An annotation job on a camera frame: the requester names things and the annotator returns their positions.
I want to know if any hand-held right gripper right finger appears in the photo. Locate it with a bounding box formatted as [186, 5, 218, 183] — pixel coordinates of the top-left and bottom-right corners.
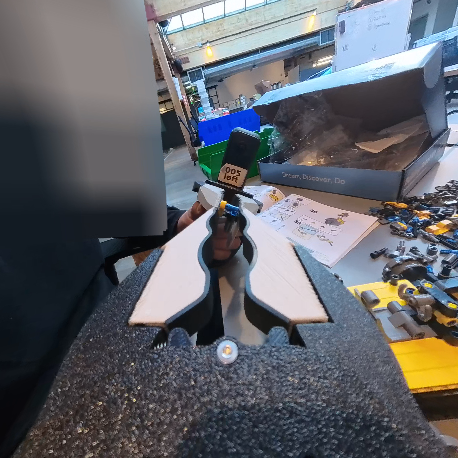
[239, 208, 329, 338]

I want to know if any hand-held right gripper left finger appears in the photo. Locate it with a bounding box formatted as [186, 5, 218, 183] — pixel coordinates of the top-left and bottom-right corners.
[128, 208, 219, 337]

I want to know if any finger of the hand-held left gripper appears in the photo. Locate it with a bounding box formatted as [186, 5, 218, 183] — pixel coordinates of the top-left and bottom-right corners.
[239, 196, 264, 215]
[198, 184, 225, 212]

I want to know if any instruction booklet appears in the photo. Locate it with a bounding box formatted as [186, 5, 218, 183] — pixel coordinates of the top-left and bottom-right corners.
[243, 185, 380, 268]

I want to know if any person's left forearm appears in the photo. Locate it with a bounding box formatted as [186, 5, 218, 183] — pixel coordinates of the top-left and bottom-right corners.
[104, 206, 187, 258]

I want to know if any grey desk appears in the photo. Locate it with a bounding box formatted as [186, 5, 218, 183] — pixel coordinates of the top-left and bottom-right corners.
[247, 141, 458, 437]

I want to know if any person's left hand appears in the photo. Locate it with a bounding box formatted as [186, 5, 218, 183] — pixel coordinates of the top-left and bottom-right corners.
[177, 200, 245, 262]

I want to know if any blue storage bin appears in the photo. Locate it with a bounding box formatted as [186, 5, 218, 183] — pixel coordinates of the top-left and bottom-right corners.
[198, 108, 262, 145]

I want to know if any green storage bin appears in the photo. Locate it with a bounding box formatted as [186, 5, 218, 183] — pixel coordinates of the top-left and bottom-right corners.
[198, 128, 274, 181]

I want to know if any stack of white boxes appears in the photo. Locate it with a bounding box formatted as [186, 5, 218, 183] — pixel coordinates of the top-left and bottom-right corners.
[195, 80, 215, 119]

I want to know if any dark cardboard box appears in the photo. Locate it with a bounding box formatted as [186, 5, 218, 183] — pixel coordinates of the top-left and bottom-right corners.
[252, 42, 452, 203]

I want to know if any crumpled plastic bag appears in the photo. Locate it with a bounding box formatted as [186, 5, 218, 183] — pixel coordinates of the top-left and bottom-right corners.
[268, 95, 430, 170]

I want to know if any pile of small dark connectors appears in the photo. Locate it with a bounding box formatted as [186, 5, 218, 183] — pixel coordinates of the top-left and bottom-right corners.
[365, 181, 458, 258]

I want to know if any yellow black brick vehicle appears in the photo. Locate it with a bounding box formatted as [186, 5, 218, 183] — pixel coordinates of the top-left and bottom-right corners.
[347, 247, 458, 394]

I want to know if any whiteboard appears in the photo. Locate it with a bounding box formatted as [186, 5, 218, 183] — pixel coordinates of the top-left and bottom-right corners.
[332, 0, 414, 72]

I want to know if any wooden post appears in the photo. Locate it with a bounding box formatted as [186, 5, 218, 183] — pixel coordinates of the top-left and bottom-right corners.
[148, 20, 199, 161]

